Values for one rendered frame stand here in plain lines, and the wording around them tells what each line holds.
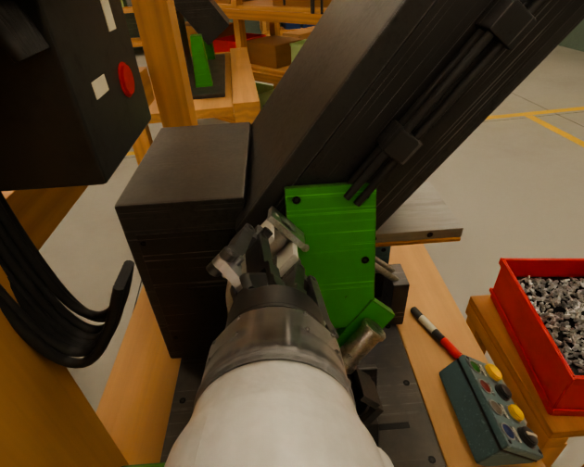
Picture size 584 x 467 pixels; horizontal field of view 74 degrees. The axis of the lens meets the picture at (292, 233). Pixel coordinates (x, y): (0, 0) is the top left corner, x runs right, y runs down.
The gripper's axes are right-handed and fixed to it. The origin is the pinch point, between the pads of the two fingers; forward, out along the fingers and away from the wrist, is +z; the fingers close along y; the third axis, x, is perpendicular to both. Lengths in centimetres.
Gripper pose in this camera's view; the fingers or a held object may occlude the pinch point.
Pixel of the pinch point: (275, 245)
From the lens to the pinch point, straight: 45.5
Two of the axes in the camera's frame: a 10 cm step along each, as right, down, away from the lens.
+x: -6.8, 7.0, 2.3
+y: -7.3, -6.3, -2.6
